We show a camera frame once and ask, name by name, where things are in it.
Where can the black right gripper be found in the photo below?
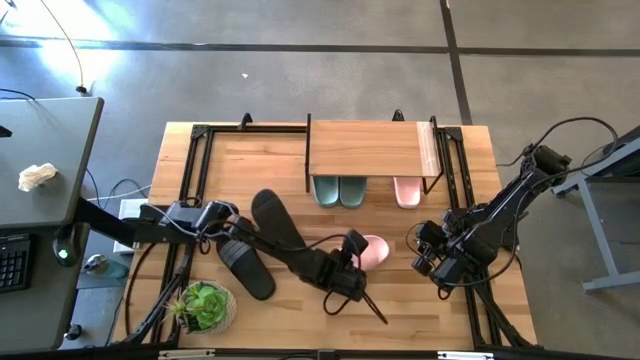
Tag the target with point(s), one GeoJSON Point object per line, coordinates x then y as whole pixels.
{"type": "Point", "coordinates": [457, 262]}

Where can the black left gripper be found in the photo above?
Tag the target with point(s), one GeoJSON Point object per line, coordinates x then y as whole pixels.
{"type": "Point", "coordinates": [342, 277]}

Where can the pink rubber slide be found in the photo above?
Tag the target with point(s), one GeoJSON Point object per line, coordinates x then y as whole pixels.
{"type": "Point", "coordinates": [376, 252]}
{"type": "Point", "coordinates": [407, 192]}

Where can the green rubber slide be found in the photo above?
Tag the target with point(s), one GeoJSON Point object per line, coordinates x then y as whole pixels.
{"type": "Point", "coordinates": [326, 192]}
{"type": "Point", "coordinates": [353, 192]}

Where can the black rubber slide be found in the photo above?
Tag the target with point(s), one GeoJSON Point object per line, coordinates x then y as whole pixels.
{"type": "Point", "coordinates": [272, 210]}
{"type": "Point", "coordinates": [250, 275]}

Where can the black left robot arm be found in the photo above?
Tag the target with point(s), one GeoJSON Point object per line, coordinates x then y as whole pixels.
{"type": "Point", "coordinates": [190, 217]}

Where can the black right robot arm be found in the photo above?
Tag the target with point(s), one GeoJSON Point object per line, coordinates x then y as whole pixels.
{"type": "Point", "coordinates": [500, 210]}

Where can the wooden shelf with black legs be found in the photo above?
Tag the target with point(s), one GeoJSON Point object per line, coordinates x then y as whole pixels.
{"type": "Point", "coordinates": [365, 150]}

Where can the potted green succulent plant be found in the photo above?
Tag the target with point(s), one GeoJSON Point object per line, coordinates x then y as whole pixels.
{"type": "Point", "coordinates": [205, 307]}

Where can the grey metal stand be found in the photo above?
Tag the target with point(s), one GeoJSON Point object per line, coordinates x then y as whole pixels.
{"type": "Point", "coordinates": [598, 235]}

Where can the black equipment case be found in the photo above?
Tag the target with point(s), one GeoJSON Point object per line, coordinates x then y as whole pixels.
{"type": "Point", "coordinates": [627, 142]}

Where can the white flat box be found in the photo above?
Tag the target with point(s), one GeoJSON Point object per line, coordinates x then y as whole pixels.
{"type": "Point", "coordinates": [127, 207]}

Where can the bottle with metal cap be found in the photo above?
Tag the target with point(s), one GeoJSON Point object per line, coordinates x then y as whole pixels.
{"type": "Point", "coordinates": [102, 266]}

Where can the black mounting pole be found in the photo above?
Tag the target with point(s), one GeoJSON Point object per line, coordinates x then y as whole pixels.
{"type": "Point", "coordinates": [105, 222]}

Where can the black round knob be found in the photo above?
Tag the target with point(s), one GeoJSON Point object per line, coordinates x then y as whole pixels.
{"type": "Point", "coordinates": [74, 331]}

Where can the black round device with light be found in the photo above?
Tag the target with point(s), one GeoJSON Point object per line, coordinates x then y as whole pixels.
{"type": "Point", "coordinates": [65, 247]}

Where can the crumpled white tissue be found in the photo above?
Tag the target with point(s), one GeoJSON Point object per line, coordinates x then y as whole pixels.
{"type": "Point", "coordinates": [36, 176]}

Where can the black keyboard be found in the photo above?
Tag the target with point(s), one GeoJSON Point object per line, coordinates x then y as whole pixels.
{"type": "Point", "coordinates": [14, 262]}

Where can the grey desk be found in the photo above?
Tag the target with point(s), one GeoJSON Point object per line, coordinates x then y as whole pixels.
{"type": "Point", "coordinates": [45, 150]}

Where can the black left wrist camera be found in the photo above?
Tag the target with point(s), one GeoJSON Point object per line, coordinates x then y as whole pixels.
{"type": "Point", "coordinates": [356, 242]}

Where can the silver metal bracket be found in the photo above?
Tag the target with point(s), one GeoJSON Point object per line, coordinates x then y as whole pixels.
{"type": "Point", "coordinates": [465, 355]}
{"type": "Point", "coordinates": [186, 354]}

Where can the black aluminium table frame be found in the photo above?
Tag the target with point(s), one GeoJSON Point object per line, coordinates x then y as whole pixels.
{"type": "Point", "coordinates": [452, 132]}

